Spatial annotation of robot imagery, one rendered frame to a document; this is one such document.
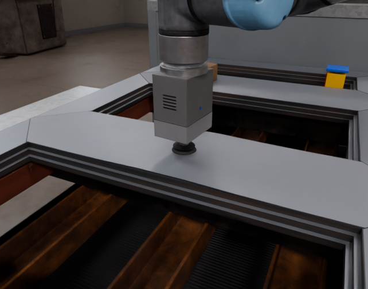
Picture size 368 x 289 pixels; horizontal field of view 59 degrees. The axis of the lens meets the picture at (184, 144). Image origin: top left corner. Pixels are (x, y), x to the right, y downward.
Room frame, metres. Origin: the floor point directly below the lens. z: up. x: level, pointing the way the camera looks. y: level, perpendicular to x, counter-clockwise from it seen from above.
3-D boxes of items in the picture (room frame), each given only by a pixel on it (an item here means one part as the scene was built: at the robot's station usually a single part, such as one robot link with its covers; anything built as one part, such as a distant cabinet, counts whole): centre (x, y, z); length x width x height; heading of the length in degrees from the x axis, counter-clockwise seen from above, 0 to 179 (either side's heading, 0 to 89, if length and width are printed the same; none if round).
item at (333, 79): (0.97, -0.46, 0.78); 0.05 x 0.05 x 0.19; 65
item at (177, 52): (0.51, 0.00, 1.02); 0.08 x 0.08 x 0.05
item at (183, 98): (0.51, 0.01, 0.94); 0.10 x 0.09 x 0.16; 58
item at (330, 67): (0.97, -0.46, 0.88); 0.06 x 0.06 x 0.02; 65
